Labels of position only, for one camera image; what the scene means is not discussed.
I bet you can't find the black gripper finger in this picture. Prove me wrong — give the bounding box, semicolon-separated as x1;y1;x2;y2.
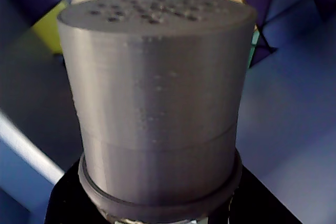
46;166;111;224
209;166;302;224

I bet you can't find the gray salt shaker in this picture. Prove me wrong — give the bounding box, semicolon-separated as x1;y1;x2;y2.
56;0;258;222

